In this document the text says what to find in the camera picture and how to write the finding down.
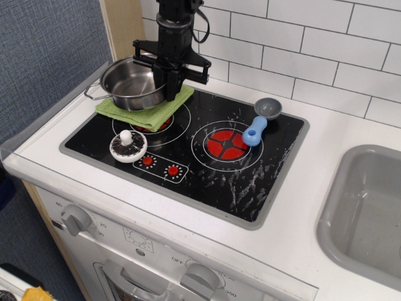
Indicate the grey oven knob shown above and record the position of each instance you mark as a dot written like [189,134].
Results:
[75,219]
[200,280]

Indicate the white toy oven front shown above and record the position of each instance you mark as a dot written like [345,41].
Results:
[113,262]

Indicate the grey sink basin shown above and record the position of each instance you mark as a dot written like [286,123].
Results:
[359,228]

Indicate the wooden side post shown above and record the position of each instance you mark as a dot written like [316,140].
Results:
[124,24]

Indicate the blue grey measuring spoon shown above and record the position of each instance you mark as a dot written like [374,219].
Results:
[266,109]

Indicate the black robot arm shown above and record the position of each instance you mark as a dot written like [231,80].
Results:
[181,13]

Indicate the white round lid knob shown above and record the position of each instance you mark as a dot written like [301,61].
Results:
[128,146]

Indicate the yellow black object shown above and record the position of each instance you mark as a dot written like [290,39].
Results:
[30,294]

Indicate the stainless steel pot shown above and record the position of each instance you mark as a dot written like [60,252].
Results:
[131,86]

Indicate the black toy stovetop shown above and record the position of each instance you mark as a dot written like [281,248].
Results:
[198,157]

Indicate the grey left oven knob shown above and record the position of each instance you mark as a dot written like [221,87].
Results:
[75,219]

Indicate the grey right oven knob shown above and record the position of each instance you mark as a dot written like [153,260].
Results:
[200,280]

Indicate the green towel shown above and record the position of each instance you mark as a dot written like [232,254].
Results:
[150,118]

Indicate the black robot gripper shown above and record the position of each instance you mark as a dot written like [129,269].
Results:
[172,58]

